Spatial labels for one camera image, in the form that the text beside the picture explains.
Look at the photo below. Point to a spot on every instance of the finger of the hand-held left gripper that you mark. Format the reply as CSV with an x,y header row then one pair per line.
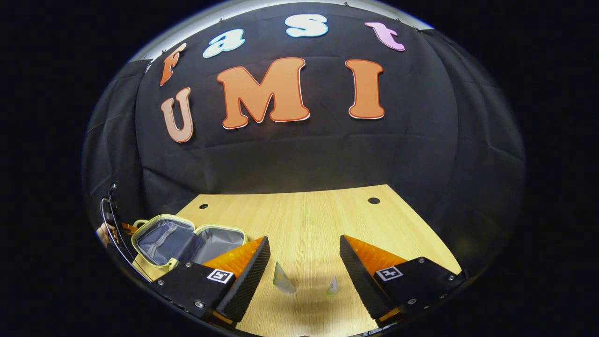
x,y
130,228

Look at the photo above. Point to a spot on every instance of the cream suitcase with grey lining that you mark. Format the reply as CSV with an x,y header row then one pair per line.
x,y
164,241

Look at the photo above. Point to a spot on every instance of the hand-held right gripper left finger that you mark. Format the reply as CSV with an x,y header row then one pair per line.
x,y
248,281

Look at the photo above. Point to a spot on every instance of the large green silver sachet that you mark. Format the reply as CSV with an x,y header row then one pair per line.
x,y
282,281

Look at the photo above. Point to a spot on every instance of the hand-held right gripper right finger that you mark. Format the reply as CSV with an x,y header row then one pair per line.
x,y
360,281

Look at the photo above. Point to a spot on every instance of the small grey sachet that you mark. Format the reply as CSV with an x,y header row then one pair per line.
x,y
332,287

